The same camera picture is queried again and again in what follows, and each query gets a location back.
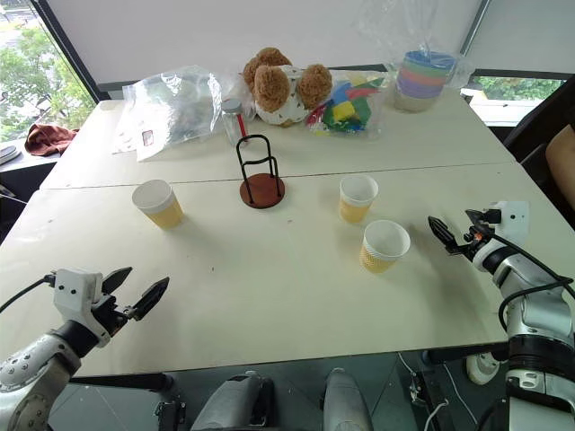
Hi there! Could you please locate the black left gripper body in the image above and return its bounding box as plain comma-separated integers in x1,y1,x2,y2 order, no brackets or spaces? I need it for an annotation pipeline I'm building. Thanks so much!
91,292,137,339

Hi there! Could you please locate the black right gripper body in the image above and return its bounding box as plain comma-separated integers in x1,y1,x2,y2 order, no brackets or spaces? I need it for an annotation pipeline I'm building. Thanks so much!
447,207,503,260

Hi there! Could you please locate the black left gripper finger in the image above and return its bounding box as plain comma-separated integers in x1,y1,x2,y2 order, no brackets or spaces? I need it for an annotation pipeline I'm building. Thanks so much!
132,276,172,321
101,266,134,296

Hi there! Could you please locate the yellow white paper cup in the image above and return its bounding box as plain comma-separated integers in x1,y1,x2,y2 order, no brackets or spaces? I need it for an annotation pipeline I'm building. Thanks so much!
131,179,186,232
358,219,412,275
338,174,380,225

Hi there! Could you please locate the dark grey rounded shape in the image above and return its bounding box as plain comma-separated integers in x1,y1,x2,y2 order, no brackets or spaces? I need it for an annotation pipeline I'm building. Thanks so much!
322,367,375,431
190,371,276,431

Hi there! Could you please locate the stack of coloured bowls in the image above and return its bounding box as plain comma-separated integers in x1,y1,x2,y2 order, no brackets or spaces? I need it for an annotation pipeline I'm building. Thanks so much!
394,49,457,114

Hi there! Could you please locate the bag of colourful felt pieces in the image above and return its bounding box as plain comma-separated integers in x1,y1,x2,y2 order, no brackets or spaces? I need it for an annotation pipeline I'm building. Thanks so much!
306,70,393,141

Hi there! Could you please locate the reddish brown cloth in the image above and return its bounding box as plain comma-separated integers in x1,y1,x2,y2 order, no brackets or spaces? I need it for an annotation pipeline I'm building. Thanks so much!
23,123,81,158

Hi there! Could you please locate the clear plastic zip bag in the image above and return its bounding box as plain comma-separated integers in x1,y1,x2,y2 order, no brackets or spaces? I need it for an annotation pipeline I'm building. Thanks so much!
111,64,225,163

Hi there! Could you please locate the clear jar grey lid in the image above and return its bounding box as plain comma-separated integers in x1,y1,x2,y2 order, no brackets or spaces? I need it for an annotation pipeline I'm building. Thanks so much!
220,99,249,147

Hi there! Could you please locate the clear crinkled plastic bag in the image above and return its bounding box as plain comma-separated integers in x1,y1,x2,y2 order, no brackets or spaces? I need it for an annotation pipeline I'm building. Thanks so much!
357,6,475,116

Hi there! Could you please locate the brown white teddy bear plush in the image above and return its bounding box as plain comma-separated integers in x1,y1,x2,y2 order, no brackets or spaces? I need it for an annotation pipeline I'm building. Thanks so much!
242,46,335,129

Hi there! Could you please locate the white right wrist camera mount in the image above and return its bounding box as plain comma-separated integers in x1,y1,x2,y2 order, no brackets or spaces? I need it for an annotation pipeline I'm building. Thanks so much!
472,200,531,274

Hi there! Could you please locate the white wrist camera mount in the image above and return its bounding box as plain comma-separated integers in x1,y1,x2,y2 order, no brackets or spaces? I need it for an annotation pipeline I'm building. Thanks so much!
52,268,112,347
472,200,531,274

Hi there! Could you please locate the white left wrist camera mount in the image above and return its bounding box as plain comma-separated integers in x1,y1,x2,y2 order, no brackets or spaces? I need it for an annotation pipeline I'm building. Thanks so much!
52,268,112,347

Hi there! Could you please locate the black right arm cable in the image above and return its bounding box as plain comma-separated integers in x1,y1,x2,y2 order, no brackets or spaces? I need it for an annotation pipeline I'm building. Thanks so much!
489,232,575,334

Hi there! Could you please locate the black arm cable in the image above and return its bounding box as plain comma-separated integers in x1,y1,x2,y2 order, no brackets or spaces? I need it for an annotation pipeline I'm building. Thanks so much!
0,273,58,315
489,232,575,334

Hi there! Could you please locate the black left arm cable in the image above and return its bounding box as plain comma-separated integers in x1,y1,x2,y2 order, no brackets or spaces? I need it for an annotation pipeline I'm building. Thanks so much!
0,273,58,315

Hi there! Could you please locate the thin white cable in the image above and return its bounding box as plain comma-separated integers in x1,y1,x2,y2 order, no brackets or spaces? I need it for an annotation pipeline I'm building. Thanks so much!
420,356,469,431

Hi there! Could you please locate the black wire cup holder stand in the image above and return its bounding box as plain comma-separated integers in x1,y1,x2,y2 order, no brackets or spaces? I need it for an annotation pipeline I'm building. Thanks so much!
235,134,288,209

